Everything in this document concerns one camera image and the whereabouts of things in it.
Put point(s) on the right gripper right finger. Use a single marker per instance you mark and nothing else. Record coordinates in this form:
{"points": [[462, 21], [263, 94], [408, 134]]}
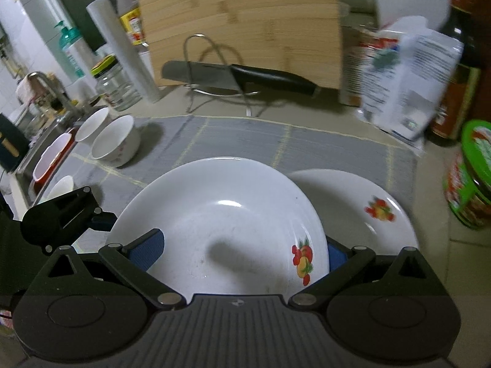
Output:
{"points": [[346, 264]]}

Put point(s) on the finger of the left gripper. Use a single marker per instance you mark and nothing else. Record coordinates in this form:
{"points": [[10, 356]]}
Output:
{"points": [[62, 220]]}

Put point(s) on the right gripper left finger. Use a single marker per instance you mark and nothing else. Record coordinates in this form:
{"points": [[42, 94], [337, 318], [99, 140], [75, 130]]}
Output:
{"points": [[130, 263]]}

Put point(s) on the small white bowl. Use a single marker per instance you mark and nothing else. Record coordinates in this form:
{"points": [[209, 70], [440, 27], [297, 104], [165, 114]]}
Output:
{"points": [[64, 186]]}

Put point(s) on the plain white bowl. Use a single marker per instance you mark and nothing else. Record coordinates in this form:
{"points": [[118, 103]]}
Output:
{"points": [[93, 126]]}

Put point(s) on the white floral bowl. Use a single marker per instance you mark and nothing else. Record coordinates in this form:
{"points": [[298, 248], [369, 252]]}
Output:
{"points": [[117, 143]]}

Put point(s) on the white plate with fruit print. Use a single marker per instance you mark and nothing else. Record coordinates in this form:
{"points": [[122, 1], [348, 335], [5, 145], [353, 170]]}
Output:
{"points": [[231, 226]]}

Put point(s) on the grey checked table mat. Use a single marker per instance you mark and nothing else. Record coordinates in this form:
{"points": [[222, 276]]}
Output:
{"points": [[167, 143]]}

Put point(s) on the metal sink faucet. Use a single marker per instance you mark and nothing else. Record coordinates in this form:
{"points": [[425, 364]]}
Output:
{"points": [[56, 92]]}

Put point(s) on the green lid sauce jar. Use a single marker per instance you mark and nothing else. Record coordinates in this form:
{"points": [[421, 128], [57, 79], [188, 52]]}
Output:
{"points": [[466, 186]]}

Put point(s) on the glass jar green lid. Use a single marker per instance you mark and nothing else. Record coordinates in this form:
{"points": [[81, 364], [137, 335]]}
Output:
{"points": [[114, 84]]}

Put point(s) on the teal pump soap bottle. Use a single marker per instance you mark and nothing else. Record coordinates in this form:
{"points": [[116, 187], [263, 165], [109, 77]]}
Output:
{"points": [[76, 49]]}

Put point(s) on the dark soy sauce bottle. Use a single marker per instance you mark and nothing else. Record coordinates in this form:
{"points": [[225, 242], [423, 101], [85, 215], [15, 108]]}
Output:
{"points": [[457, 100]]}

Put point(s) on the white plastic food bag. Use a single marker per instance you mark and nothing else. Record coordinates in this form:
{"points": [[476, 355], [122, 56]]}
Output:
{"points": [[405, 71]]}

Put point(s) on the white paper roll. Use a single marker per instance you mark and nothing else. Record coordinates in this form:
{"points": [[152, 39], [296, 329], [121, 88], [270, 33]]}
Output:
{"points": [[109, 26]]}

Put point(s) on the cooking oil bottle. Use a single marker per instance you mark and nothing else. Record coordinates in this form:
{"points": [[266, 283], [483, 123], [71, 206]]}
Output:
{"points": [[130, 17]]}

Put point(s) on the bamboo cutting board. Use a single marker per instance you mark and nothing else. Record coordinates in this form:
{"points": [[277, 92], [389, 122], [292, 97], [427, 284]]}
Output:
{"points": [[302, 37]]}

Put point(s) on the metal wire rack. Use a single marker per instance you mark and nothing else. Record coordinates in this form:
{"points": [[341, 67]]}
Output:
{"points": [[216, 77]]}

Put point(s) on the black handled cleaver knife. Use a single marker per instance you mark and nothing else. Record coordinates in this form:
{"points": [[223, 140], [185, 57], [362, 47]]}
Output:
{"points": [[272, 79]]}

